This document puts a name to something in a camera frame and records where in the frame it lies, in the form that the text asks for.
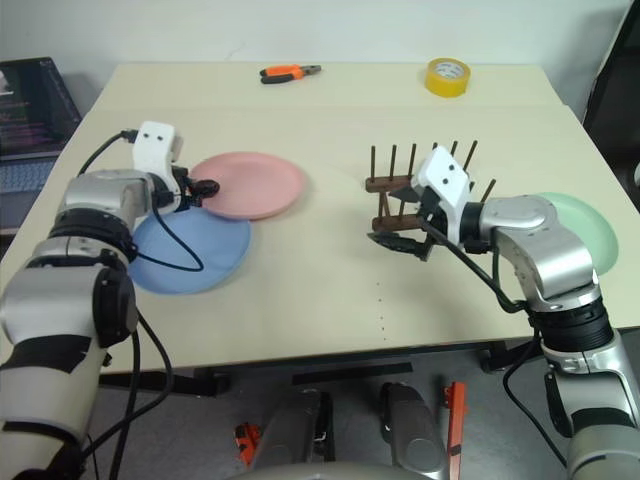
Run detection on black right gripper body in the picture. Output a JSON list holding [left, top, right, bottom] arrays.
[[405, 182, 447, 262]]

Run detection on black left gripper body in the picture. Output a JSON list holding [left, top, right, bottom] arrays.
[[158, 166, 195, 214]]

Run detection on pink plate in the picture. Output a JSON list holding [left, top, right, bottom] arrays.
[[188, 151, 309, 222]]

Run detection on wooden dish rack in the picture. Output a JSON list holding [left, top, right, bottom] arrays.
[[363, 139, 498, 237]]

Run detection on blue plate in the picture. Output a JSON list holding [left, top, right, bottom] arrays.
[[127, 206, 253, 297]]

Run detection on yellow tape roll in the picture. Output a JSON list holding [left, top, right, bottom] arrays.
[[424, 56, 473, 99]]

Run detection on orange black pliers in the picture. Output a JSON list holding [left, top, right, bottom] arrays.
[[258, 63, 323, 86]]

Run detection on green plate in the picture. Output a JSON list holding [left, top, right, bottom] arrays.
[[536, 191, 621, 277]]

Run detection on open laptop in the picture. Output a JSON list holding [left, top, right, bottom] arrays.
[[0, 56, 84, 236]]

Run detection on dark grey rounded shape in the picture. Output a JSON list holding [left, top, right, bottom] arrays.
[[248, 386, 336, 472], [376, 381, 450, 474]]

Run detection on orange black bar clamp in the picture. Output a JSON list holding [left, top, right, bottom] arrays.
[[439, 381, 470, 480]]

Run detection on black chair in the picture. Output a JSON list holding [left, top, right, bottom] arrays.
[[581, 13, 640, 167]]

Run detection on small orange black clamp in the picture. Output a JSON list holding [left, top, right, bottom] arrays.
[[233, 421, 262, 469]]

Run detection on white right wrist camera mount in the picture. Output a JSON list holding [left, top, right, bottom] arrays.
[[416, 145, 474, 242]]

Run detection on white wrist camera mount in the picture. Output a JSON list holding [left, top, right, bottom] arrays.
[[131, 120, 184, 202], [416, 145, 474, 242]]

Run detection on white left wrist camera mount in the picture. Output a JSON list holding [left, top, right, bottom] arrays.
[[131, 120, 184, 202]]

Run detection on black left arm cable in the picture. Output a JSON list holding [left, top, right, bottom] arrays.
[[74, 128, 205, 471]]

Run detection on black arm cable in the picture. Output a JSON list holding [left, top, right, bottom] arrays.
[[74, 128, 205, 471], [419, 214, 571, 466]]

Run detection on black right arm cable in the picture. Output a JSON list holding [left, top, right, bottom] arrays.
[[419, 214, 571, 466]]

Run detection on black table frame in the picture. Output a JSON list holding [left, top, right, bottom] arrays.
[[98, 340, 544, 399]]

